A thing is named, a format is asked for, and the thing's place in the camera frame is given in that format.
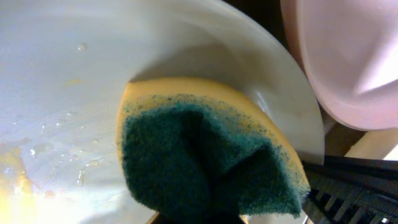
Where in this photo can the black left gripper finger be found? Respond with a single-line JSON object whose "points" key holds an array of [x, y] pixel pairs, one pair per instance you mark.
{"points": [[352, 190]]}

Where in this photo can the pinkish white plate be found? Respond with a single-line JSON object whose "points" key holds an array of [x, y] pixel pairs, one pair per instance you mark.
{"points": [[348, 51]]}

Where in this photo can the yellow and green sponge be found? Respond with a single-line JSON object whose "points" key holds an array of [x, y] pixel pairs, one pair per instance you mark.
{"points": [[196, 150]]}

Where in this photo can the grey-white plate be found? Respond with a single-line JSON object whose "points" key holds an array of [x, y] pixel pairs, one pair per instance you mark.
{"points": [[65, 65]]}

